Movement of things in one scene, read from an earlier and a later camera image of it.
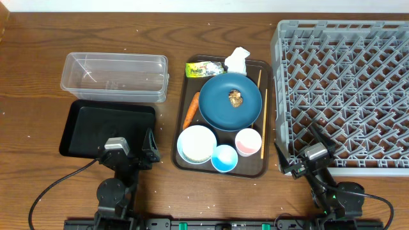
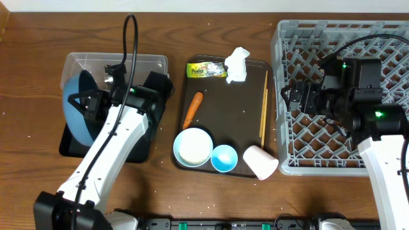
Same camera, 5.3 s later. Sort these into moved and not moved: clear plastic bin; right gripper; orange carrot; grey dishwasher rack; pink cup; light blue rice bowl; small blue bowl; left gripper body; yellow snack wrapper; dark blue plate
Moved: light blue rice bowl; pink cup; dark blue plate; left gripper body; right gripper
Not moved: orange carrot; small blue bowl; grey dishwasher rack; yellow snack wrapper; clear plastic bin
